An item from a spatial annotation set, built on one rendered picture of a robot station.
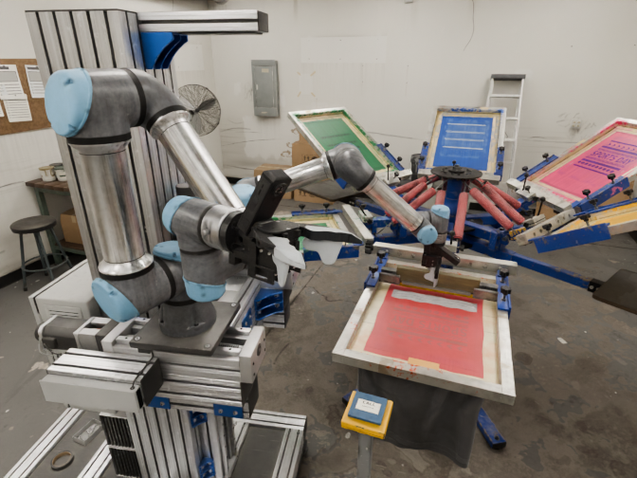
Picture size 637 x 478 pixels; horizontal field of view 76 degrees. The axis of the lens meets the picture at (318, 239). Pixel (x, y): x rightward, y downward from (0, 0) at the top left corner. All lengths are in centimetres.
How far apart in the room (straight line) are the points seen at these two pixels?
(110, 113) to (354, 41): 531
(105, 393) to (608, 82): 571
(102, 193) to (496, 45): 530
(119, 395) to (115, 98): 71
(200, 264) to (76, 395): 62
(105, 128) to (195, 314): 51
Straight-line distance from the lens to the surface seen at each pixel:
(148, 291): 101
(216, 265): 77
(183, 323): 113
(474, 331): 174
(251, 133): 676
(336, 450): 247
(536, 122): 590
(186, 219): 73
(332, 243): 65
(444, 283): 190
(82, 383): 125
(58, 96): 91
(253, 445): 224
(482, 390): 144
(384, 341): 159
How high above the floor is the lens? 192
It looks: 24 degrees down
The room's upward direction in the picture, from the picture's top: straight up
